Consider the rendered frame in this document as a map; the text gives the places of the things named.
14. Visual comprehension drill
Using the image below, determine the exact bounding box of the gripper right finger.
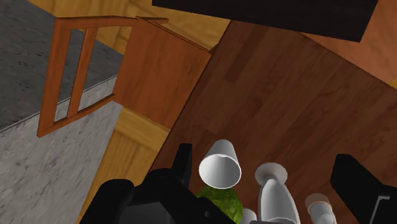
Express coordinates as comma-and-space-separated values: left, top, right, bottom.
330, 153, 397, 224

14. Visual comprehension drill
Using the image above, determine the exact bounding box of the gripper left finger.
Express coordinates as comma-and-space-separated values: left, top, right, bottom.
79, 143, 237, 224

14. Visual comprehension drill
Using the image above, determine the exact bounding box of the short white stemmed glass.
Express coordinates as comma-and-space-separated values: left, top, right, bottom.
304, 193, 338, 224

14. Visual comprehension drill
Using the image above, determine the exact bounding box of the green round fruit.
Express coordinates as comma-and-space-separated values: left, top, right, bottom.
196, 185, 244, 224

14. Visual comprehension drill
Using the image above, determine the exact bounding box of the white paper cup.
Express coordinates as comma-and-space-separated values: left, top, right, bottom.
198, 139, 242, 190

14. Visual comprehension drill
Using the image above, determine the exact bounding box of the tall white wine glass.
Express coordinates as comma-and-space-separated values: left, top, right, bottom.
254, 162, 300, 224

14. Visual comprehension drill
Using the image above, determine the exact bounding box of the small white cup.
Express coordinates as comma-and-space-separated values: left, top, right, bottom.
240, 207, 258, 224

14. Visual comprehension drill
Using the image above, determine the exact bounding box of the brown wooden chair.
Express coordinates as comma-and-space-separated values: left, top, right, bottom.
36, 15, 214, 139

